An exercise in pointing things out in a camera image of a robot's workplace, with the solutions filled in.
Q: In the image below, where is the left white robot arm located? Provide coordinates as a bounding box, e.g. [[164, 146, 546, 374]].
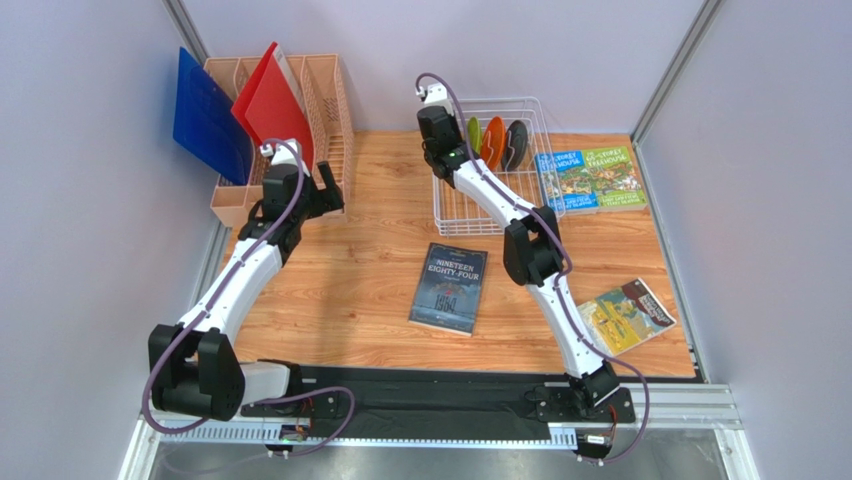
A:
[[142, 161, 344, 434]]

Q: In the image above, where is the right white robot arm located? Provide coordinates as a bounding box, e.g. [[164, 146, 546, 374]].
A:
[[417, 106, 620, 409]]

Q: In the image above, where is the green plate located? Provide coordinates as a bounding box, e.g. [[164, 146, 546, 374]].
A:
[[466, 116, 482, 154]]

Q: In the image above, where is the orange plate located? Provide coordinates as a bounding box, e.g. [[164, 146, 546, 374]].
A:
[[479, 116, 507, 171]]

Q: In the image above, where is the dark grey plate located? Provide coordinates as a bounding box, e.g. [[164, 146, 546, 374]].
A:
[[501, 120, 529, 172]]

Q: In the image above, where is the red plastic folder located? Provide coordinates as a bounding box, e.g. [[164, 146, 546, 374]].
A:
[[231, 42, 315, 170]]

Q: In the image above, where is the blue plastic folder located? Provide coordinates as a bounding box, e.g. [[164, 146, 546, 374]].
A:
[[173, 47, 253, 185]]

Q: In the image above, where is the Nineteen Eighty-Four book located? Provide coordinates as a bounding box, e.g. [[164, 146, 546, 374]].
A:
[[408, 242, 488, 337]]

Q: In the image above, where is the green treehouse book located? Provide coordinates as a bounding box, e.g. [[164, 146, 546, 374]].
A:
[[581, 146, 647, 212]]

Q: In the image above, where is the black base mat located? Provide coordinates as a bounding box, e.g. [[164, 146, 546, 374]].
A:
[[241, 366, 642, 440]]

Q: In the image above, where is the yellow illustrated book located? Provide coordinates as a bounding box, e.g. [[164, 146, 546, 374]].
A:
[[578, 278, 677, 357]]

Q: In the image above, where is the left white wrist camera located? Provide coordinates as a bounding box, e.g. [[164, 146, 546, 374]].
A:
[[259, 139, 310, 173]]

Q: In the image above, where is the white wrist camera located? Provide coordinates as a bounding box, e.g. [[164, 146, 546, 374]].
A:
[[259, 139, 310, 173], [417, 82, 453, 113]]

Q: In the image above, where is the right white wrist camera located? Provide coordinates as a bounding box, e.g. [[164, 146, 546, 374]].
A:
[[417, 82, 453, 113]]

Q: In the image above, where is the white wire dish rack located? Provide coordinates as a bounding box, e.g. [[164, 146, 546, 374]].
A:
[[417, 84, 565, 237]]

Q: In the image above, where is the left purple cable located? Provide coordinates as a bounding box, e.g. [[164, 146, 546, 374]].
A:
[[140, 138, 358, 459]]

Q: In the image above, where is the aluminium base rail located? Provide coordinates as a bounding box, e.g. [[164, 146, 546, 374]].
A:
[[120, 367, 758, 479]]

